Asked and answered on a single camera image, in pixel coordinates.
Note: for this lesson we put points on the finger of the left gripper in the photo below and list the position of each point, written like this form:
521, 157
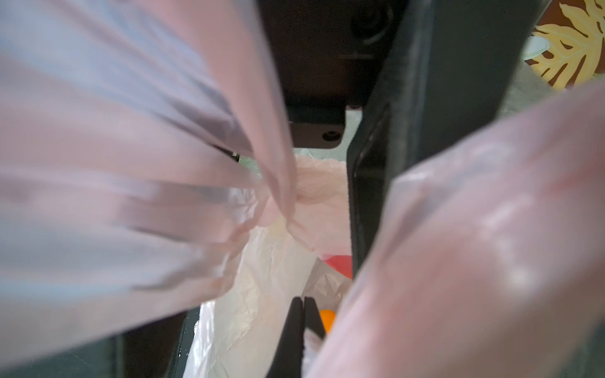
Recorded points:
148, 350

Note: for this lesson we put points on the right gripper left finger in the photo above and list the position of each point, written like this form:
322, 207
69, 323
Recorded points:
287, 362

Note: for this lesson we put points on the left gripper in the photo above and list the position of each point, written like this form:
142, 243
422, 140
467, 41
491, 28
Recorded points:
445, 76

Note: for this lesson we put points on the orange fruit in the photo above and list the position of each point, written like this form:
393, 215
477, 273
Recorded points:
327, 318

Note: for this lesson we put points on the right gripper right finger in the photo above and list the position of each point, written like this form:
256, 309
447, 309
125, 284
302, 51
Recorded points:
312, 318

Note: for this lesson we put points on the pink printed plastic bag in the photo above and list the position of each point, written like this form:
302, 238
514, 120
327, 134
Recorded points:
141, 140

